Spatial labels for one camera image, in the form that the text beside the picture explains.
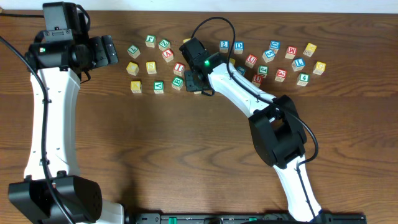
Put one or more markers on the green V wooden block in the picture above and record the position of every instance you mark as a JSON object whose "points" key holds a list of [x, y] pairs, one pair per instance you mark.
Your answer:
{"points": [[159, 87]]}

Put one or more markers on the green F wooden block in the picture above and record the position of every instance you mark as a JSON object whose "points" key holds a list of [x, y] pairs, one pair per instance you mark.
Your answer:
{"points": [[263, 70]]}

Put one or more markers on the green Z wooden block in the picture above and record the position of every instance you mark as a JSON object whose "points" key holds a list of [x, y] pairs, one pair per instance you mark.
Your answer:
{"points": [[164, 44]]}

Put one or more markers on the red U wooden block upper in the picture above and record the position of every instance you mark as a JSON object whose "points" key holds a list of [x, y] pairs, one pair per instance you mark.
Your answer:
{"points": [[251, 61]]}

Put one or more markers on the green 7 wooden block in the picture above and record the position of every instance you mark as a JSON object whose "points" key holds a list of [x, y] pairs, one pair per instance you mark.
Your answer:
{"points": [[133, 51]]}

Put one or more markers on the red A wooden block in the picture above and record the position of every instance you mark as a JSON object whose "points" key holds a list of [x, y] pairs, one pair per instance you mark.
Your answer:
{"points": [[168, 55]]}

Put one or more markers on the blue 5 wooden block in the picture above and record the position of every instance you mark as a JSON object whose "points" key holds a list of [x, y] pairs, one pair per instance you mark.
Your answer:
{"points": [[268, 55]]}

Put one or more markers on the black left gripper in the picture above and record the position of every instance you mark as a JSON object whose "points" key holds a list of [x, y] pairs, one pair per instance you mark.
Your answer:
{"points": [[101, 51]]}

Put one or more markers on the red I wooden block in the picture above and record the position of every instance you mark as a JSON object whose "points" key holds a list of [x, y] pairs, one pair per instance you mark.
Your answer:
{"points": [[179, 69]]}

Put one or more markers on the blue L block right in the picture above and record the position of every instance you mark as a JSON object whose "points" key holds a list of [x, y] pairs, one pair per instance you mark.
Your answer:
{"points": [[298, 64]]}

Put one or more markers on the red u wooden block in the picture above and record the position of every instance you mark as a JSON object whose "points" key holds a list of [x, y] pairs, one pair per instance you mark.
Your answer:
{"points": [[251, 61], [257, 80]]}

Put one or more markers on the red U wooden block lower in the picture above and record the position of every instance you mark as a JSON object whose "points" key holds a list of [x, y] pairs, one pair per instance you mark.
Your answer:
{"points": [[257, 80]]}

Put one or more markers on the green B wooden block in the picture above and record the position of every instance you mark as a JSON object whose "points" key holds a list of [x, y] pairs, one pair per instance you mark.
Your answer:
{"points": [[177, 83]]}

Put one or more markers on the blue D block right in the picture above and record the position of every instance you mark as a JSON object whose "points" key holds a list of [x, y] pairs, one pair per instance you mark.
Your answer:
{"points": [[274, 46]]}

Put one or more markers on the blue D wooden block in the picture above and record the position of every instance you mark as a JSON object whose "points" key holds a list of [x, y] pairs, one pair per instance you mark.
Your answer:
{"points": [[238, 47]]}

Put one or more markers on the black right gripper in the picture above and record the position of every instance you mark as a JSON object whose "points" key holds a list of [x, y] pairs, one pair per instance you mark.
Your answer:
{"points": [[191, 81]]}

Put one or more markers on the green J wooden block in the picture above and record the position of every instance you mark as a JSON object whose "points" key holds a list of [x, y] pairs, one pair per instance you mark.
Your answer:
{"points": [[150, 41]]}

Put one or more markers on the yellow S wooden block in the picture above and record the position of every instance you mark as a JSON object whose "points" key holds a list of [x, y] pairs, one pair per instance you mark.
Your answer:
{"points": [[151, 67]]}

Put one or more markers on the yellow block far right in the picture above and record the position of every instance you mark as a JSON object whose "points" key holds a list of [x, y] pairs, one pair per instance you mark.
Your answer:
{"points": [[310, 49]]}

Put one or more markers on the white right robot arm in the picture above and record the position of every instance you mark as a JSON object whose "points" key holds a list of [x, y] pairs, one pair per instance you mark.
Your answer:
{"points": [[277, 132]]}

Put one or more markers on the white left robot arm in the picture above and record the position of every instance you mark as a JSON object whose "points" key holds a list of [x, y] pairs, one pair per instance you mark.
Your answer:
{"points": [[52, 190]]}

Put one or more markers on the red E wooden block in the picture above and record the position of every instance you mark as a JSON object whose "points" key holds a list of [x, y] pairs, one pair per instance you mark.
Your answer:
{"points": [[280, 75]]}

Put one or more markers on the blue 2 wooden block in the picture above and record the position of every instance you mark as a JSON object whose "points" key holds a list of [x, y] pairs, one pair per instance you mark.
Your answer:
{"points": [[224, 46]]}

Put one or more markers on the yellow K wooden block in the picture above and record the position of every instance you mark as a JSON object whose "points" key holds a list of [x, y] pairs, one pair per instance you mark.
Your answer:
{"points": [[136, 86]]}

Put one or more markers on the yellow C wooden block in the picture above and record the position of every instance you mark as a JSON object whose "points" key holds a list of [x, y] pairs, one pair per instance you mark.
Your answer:
{"points": [[132, 68]]}

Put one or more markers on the red M wooden block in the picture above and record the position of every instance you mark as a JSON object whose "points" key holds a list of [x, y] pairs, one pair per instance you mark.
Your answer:
{"points": [[291, 52]]}

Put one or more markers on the green 4 wooden block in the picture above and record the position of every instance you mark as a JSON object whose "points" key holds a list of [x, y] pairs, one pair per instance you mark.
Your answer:
{"points": [[302, 79]]}

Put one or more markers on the yellow G block right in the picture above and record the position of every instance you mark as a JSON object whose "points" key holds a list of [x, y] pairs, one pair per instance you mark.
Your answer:
{"points": [[319, 68]]}

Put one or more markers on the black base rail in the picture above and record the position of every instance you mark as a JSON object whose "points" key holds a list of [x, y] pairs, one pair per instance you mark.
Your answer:
{"points": [[325, 218]]}

